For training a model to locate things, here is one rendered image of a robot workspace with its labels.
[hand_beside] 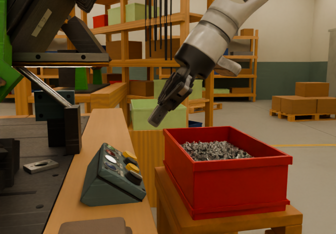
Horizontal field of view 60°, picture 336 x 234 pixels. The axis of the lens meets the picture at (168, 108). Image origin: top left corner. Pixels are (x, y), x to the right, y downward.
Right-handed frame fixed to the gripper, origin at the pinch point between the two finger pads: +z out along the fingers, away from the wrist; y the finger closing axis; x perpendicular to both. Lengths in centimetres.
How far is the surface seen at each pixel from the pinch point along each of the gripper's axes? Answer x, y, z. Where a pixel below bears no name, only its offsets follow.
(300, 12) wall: 387, -815, -492
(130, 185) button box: -0.4, 12.7, 10.0
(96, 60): -15.5, -13.8, -2.3
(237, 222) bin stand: 24.6, 3.9, 8.4
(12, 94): -203, -895, 232
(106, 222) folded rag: -3.2, 22.9, 11.7
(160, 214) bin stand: 22.9, -24.6, 24.6
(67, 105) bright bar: -15.4, -15.3, 10.0
